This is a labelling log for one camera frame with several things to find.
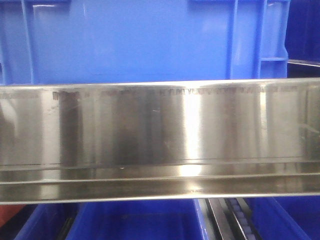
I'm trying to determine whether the light blue plastic bin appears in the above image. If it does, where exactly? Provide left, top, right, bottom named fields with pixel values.
left=0, top=0, right=290, bottom=85

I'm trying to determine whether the lower middle blue bin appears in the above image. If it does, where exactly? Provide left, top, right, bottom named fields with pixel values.
left=66, top=199, right=208, bottom=240

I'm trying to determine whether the lower right roller track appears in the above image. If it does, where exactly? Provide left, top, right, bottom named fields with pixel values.
left=224, top=198, right=262, bottom=240

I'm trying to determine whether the lower left blue bin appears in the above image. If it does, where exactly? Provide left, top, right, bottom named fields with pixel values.
left=14, top=203, right=80, bottom=240

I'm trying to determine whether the upper right dark blue bin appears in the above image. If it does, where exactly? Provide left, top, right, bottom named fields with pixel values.
left=285, top=0, right=320, bottom=62

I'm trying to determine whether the lower right blue bin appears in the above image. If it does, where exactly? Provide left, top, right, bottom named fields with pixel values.
left=245, top=196, right=320, bottom=240

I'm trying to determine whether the stainless steel shelf front rail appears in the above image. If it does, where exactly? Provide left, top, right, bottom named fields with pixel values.
left=0, top=78, right=320, bottom=204

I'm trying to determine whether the lower metal divider rail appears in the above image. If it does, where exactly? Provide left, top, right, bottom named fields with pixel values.
left=205, top=198, right=235, bottom=240

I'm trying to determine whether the metal divider rail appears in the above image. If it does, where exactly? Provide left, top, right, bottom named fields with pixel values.
left=205, top=198, right=235, bottom=240
left=288, top=59, right=320, bottom=68

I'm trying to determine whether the upper right metal divider rail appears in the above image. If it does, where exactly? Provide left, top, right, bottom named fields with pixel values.
left=288, top=59, right=320, bottom=68

